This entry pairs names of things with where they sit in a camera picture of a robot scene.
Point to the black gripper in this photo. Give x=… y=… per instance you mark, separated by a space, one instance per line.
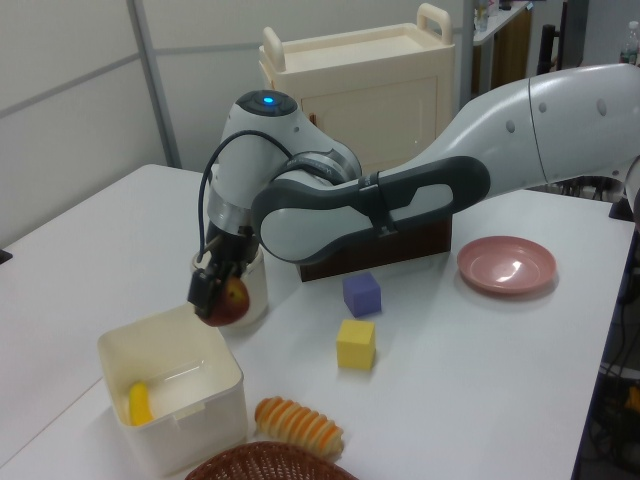
x=230 y=247

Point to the red apple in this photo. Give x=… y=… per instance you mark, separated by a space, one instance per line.
x=235 y=305

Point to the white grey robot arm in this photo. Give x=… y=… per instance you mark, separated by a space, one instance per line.
x=550 y=130

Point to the white square plastic container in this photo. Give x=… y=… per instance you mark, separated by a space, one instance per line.
x=215 y=400

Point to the cream lidded bin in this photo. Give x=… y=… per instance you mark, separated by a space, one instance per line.
x=257 y=285

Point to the purple cube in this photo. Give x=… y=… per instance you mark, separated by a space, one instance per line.
x=361 y=295

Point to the yellow banana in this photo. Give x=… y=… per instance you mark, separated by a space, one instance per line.
x=140 y=405

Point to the yellow cube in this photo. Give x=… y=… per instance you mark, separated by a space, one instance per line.
x=355 y=345

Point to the orange striped bread roll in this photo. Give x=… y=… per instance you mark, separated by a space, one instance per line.
x=300 y=425

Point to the brown wicker basket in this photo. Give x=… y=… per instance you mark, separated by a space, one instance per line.
x=270 y=462

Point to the black flat object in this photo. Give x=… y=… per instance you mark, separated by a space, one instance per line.
x=5 y=256

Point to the pink plate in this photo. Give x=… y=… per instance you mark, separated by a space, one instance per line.
x=505 y=265

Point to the black monitor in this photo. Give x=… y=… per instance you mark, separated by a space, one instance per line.
x=572 y=35

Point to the clear plastic bottle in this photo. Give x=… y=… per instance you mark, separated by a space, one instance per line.
x=629 y=45

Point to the black stand post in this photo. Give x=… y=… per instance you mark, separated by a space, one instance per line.
x=546 y=50

